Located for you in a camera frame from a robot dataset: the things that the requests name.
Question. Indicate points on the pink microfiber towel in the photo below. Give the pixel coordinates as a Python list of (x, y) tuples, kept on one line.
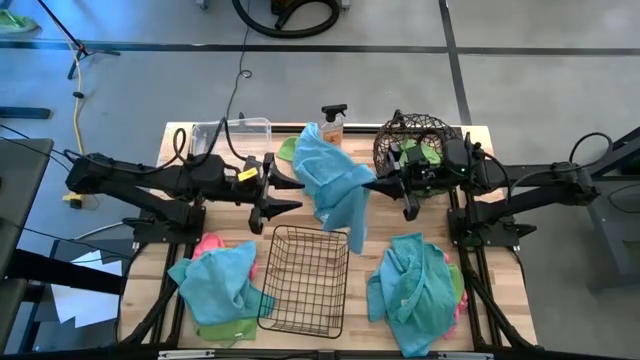
[(463, 305), (207, 242)]

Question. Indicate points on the grey metal stand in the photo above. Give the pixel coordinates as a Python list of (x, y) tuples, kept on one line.
[(610, 225)]

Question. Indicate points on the white paper sheets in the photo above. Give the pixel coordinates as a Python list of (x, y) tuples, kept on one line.
[(85, 300)]

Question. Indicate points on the black aluminium rig frame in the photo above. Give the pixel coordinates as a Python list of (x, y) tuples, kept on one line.
[(350, 356)]

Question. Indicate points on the clear plastic bin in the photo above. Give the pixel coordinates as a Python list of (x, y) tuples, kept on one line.
[(250, 135)]

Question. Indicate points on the green cloth on floor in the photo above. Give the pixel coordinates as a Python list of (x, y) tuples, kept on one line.
[(15, 22)]

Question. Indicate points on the black tripod stand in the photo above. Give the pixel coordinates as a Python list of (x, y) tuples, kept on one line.
[(82, 49)]

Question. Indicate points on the dark grey desk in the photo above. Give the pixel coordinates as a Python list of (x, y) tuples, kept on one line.
[(20, 190)]

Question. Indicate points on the orange spray bottle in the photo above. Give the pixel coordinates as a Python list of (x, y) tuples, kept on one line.
[(332, 130)]

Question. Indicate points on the yellow power plug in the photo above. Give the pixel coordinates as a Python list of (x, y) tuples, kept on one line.
[(74, 200)]

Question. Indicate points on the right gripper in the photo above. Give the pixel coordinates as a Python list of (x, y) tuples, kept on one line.
[(407, 187)]

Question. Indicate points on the black floor bar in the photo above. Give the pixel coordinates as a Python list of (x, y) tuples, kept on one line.
[(25, 113)]

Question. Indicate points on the black woven round basket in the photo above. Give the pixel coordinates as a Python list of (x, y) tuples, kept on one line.
[(387, 142)]

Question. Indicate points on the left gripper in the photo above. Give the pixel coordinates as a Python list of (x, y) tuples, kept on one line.
[(260, 192)]

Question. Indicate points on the green microfiber towel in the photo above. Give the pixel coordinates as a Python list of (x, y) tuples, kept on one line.
[(287, 150), (456, 282), (225, 331), (434, 155)]

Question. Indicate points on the teal microfiber towel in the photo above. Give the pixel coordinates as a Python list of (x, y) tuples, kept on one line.
[(425, 300)]

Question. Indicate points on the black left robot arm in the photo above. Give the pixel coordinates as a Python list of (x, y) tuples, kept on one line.
[(150, 172)]

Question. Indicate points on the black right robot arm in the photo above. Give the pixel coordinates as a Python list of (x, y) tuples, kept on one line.
[(540, 182)]

